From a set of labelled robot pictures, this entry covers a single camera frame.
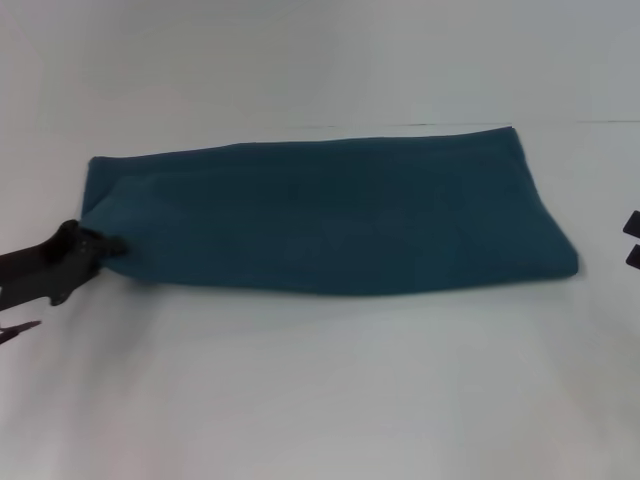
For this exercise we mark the teal blue t-shirt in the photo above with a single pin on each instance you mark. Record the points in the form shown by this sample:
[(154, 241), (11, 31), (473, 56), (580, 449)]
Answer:
[(325, 220)]

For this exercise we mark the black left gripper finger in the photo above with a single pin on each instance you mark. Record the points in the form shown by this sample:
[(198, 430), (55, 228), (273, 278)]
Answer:
[(112, 246)]

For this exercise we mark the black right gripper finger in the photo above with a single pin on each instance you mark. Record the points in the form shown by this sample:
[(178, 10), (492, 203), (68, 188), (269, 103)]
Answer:
[(633, 224), (635, 257)]

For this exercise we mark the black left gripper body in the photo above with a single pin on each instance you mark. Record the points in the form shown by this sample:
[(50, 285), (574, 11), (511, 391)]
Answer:
[(45, 265)]

